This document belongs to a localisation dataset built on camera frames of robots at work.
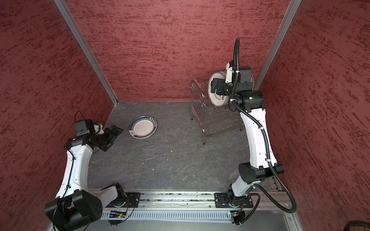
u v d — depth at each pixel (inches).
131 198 29.1
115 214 28.4
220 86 23.0
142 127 41.4
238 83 18.2
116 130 28.0
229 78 22.8
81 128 22.7
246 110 16.8
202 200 29.8
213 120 42.9
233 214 28.2
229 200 26.4
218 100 32.0
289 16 29.2
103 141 25.8
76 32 31.4
